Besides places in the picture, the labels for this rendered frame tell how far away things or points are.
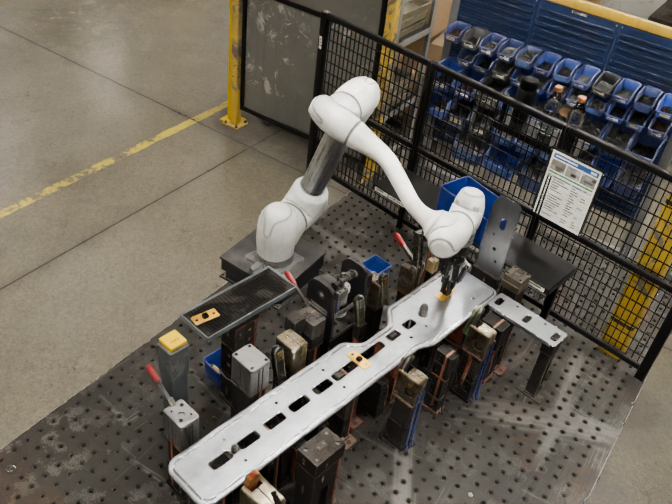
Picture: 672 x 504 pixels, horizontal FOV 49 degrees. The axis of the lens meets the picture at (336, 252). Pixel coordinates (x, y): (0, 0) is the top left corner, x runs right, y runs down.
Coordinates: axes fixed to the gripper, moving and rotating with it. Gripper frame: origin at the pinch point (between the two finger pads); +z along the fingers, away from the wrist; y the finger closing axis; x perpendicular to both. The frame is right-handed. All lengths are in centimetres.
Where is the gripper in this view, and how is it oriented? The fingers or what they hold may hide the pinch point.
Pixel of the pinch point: (447, 285)
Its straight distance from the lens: 269.1
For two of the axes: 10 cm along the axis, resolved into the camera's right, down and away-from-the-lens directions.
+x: 6.9, -4.0, 6.1
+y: 7.2, 5.0, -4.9
